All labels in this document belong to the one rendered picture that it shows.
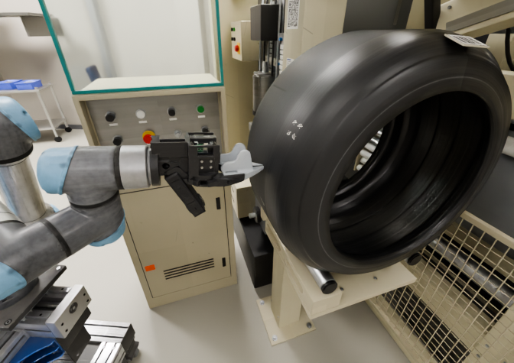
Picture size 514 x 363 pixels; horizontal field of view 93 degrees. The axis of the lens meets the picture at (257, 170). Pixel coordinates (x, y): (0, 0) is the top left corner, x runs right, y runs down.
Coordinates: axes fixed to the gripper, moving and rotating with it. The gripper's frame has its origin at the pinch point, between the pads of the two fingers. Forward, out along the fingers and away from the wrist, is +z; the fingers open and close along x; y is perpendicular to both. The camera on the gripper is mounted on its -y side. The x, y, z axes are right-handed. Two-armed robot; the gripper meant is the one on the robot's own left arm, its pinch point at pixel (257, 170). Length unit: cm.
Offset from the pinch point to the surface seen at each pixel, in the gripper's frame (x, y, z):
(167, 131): 66, -14, -18
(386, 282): -8, -37, 43
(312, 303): -10.0, -34.2, 15.5
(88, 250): 127, -130, -82
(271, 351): 19, -119, 27
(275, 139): -2.1, 7.5, 2.3
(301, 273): -1.5, -33.4, 16.6
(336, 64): -3.3, 21.4, 10.9
